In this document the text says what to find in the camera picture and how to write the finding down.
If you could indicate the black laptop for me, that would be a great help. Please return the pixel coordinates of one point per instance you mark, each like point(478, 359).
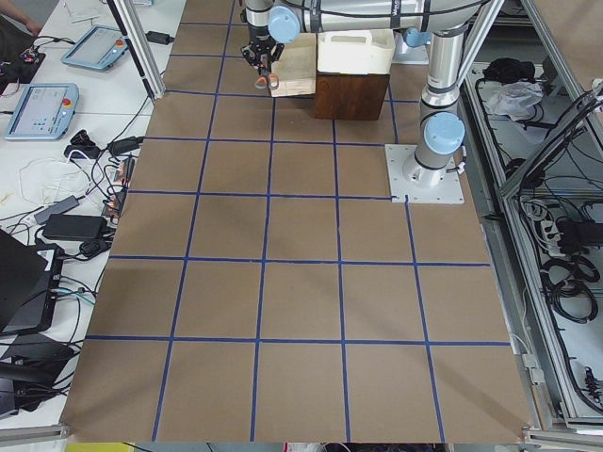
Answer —
point(29, 277)

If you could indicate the black power adapter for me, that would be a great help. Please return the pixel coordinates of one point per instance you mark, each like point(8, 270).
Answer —
point(73, 227)

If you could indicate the white crumpled cloth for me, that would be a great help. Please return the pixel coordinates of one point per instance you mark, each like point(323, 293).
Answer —
point(516, 100)

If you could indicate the brown wooden drawer cabinet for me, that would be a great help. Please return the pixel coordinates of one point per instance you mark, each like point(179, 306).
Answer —
point(336, 96)

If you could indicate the grey orange scissors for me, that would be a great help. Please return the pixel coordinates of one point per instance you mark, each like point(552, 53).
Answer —
point(267, 79)

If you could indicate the white plastic tray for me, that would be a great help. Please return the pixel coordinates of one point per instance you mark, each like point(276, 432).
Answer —
point(356, 51)

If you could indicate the upper blue teach pendant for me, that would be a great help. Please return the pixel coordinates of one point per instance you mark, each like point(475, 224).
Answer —
point(97, 50)

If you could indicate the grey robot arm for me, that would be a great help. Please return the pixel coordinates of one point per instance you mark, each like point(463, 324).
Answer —
point(457, 28)

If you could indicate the blue teach pendant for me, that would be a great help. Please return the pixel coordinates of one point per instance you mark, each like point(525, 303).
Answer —
point(44, 112)
point(97, 50)

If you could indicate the aluminium frame post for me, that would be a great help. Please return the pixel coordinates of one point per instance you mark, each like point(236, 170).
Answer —
point(126, 17)

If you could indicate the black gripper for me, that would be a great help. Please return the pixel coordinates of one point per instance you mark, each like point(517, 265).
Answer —
point(260, 37)

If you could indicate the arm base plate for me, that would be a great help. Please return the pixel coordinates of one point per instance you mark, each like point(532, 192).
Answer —
point(409, 182)

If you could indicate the lower blue teach pendant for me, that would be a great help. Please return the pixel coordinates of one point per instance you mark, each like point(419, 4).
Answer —
point(44, 112)

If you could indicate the black small adapter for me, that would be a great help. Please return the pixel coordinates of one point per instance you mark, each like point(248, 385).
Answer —
point(159, 37)

